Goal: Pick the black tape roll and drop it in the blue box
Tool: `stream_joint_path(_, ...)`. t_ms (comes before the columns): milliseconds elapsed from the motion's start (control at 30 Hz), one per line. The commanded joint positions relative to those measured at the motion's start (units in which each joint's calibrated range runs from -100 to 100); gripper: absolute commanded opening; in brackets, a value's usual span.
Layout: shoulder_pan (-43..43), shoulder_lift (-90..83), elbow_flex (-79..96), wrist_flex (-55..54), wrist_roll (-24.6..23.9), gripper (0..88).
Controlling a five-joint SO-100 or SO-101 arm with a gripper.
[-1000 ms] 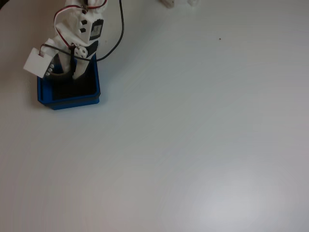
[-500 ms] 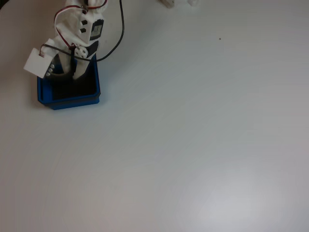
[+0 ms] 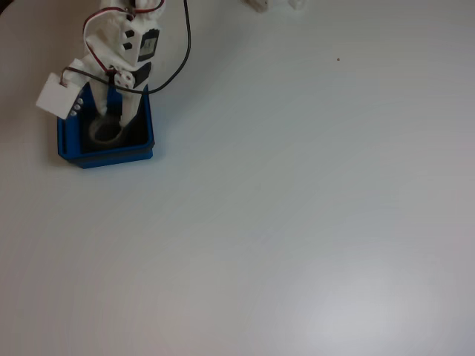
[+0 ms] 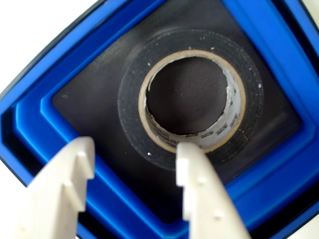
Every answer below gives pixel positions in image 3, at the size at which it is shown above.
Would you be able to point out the black tape roll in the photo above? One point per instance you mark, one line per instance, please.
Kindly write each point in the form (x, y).
(94, 131)

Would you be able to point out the blue square box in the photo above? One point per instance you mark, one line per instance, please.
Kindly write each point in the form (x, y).
(111, 159)

